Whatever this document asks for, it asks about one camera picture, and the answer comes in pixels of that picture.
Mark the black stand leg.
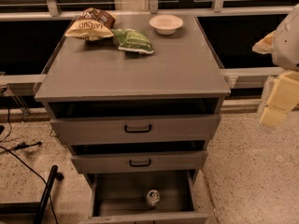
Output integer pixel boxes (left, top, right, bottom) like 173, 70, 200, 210
0, 165, 64, 224

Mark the white bowl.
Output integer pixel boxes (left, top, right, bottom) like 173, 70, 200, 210
149, 15, 183, 35

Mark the green chip bag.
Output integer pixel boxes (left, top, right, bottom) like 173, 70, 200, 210
111, 29, 154, 55

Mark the black top drawer handle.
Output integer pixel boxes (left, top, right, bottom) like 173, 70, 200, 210
124, 124, 152, 133

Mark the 7up soda can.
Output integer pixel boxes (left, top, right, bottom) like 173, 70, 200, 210
146, 189, 160, 208

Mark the grey bottom drawer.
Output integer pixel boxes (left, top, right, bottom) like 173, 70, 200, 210
80, 171, 208, 224

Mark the grey drawer cabinet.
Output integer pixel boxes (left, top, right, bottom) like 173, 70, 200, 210
36, 15, 229, 224

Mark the grey top drawer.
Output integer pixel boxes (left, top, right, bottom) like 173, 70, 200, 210
50, 98, 221, 145

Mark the black drawer handle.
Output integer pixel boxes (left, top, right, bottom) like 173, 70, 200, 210
124, 124, 152, 133
129, 159, 151, 168

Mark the black middle drawer handle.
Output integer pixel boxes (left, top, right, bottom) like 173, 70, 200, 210
129, 159, 151, 168

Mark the grey middle drawer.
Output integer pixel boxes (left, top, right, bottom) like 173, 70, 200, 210
72, 141, 207, 174

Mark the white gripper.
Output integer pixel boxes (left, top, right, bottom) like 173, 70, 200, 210
252, 4, 299, 128

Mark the grey drawer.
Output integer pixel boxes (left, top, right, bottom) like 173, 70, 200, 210
72, 141, 207, 174
80, 171, 208, 224
50, 98, 221, 145

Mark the brown yellow chip bag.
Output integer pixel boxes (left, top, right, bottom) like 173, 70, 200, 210
64, 7, 116, 41

